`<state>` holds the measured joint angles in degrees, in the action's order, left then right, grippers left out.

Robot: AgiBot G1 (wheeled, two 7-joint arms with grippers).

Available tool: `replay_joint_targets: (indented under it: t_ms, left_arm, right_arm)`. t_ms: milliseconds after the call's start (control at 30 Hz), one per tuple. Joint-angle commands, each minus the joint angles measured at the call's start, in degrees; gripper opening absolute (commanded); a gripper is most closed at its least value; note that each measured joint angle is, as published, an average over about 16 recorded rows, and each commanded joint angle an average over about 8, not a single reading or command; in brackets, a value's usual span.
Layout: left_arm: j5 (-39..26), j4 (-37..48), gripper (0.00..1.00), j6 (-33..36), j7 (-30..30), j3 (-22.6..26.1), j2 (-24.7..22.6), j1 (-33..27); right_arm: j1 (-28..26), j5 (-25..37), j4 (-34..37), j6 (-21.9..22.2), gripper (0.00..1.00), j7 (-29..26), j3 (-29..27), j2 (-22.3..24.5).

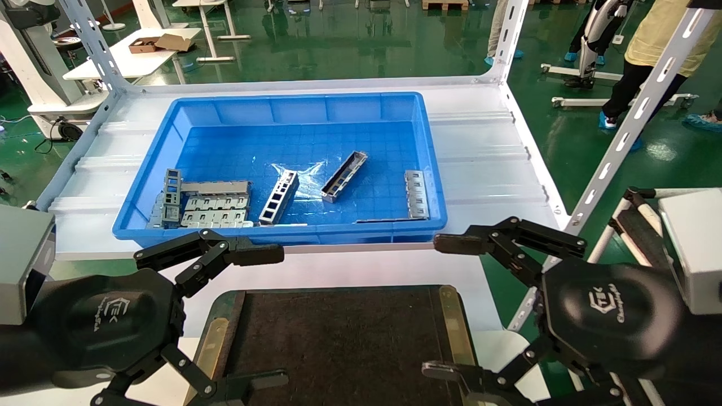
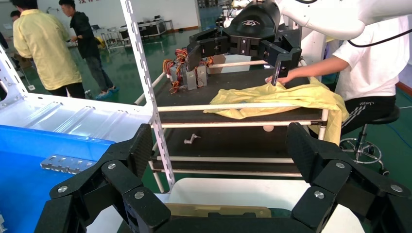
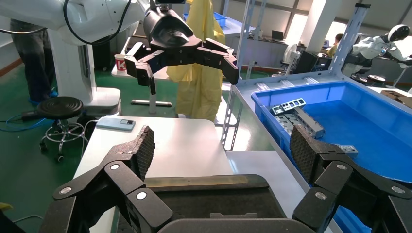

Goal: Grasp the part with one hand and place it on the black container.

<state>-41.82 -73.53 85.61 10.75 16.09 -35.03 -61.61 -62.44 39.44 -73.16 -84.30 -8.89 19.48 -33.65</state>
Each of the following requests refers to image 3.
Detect black office chair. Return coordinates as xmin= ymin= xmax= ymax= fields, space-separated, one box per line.
xmin=294 ymin=50 xmax=319 ymax=75

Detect long grey metal part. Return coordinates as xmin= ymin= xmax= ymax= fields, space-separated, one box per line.
xmin=291 ymin=106 xmax=325 ymax=139

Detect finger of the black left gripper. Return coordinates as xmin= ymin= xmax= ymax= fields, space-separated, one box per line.
xmin=123 ymin=42 xmax=168 ymax=96
xmin=194 ymin=38 xmax=240 ymax=86

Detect yellow protective coat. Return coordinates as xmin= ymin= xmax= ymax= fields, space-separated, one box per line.
xmin=167 ymin=0 xmax=226 ymax=122

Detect person in dark trousers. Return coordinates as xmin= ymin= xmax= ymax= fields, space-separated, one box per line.
xmin=9 ymin=18 xmax=59 ymax=105

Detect black camera cable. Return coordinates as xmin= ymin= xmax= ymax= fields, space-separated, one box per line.
xmin=0 ymin=0 xmax=133 ymax=46

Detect black power adapter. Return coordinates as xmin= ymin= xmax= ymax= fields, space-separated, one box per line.
xmin=20 ymin=110 xmax=41 ymax=122

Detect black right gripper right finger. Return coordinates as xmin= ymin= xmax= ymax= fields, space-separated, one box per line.
xmin=290 ymin=123 xmax=412 ymax=233

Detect white pedestal table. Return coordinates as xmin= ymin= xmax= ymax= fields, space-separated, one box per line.
xmin=111 ymin=19 xmax=173 ymax=115

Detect seated person yellow shirt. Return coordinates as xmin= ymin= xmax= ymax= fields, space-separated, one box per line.
xmin=326 ymin=33 xmax=343 ymax=59

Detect red white paper cup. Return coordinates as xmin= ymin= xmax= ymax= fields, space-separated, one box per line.
xmin=114 ymin=54 xmax=128 ymax=73

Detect large blue plastic bin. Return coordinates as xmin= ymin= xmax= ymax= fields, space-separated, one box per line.
xmin=251 ymin=80 xmax=412 ymax=233

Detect black round stool chrome legs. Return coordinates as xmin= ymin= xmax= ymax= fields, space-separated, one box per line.
xmin=36 ymin=96 xmax=89 ymax=163

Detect white humanoid robot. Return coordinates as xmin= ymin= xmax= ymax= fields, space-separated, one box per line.
xmin=341 ymin=24 xmax=412 ymax=78

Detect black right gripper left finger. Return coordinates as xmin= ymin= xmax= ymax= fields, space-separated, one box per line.
xmin=38 ymin=124 xmax=174 ymax=233

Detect grey metal part with holes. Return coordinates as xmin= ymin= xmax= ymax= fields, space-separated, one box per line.
xmin=270 ymin=98 xmax=307 ymax=117

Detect flat grey metal part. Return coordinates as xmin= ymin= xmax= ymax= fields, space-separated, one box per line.
xmin=275 ymin=114 xmax=303 ymax=136

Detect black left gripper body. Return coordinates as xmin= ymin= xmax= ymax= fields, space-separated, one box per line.
xmin=143 ymin=8 xmax=203 ymax=65

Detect small grey metal part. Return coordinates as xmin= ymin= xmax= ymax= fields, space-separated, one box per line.
xmin=336 ymin=145 xmax=359 ymax=158

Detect black foam-lined container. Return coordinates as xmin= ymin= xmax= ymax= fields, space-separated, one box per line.
xmin=116 ymin=174 xmax=287 ymax=233

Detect small blue storage bin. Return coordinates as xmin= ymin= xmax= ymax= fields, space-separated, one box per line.
xmin=183 ymin=12 xmax=227 ymax=27

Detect white robot body column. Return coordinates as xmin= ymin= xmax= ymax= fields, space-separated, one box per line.
xmin=48 ymin=29 xmax=122 ymax=117

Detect white table with cardboard box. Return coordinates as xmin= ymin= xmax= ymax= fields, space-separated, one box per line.
xmin=368 ymin=85 xmax=412 ymax=107

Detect brown cardboard box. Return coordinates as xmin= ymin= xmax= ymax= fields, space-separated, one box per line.
xmin=380 ymin=90 xmax=412 ymax=108

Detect light blue smartphone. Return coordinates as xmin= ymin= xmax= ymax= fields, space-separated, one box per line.
xmin=96 ymin=116 xmax=137 ymax=132

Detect blue floor cable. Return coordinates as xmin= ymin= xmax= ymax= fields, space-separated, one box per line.
xmin=0 ymin=114 xmax=47 ymax=133

